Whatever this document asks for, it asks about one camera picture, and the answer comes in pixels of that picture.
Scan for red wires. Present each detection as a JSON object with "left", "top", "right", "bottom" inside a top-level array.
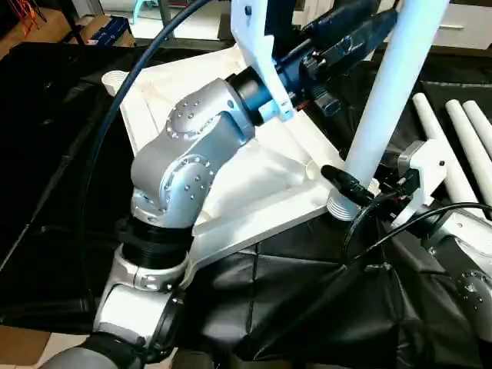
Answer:
[{"left": 11, "top": 0, "right": 41, "bottom": 25}]

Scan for white drawer unit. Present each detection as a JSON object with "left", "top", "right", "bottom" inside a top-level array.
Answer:
[{"left": 433, "top": 4, "right": 492, "bottom": 52}]

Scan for black work mat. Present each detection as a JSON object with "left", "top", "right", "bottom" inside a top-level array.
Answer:
[{"left": 0, "top": 38, "right": 492, "bottom": 369}]

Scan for blue box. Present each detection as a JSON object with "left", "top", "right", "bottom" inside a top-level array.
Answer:
[{"left": 91, "top": 15, "right": 133, "bottom": 47}]

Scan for brown cardboard board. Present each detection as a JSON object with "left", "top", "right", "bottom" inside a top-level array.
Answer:
[{"left": 0, "top": 12, "right": 101, "bottom": 58}]

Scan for white plastic table leg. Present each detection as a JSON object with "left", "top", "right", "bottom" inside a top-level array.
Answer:
[
  {"left": 464, "top": 100, "right": 492, "bottom": 156},
  {"left": 446, "top": 100, "right": 492, "bottom": 187},
  {"left": 413, "top": 92, "right": 479, "bottom": 210},
  {"left": 327, "top": 0, "right": 450, "bottom": 223}
]

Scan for white plastic table top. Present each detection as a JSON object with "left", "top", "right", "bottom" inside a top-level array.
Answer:
[{"left": 102, "top": 45, "right": 364, "bottom": 271}]

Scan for turquoise plastic stool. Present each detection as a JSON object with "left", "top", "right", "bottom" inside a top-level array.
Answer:
[{"left": 131, "top": 0, "right": 176, "bottom": 28}]

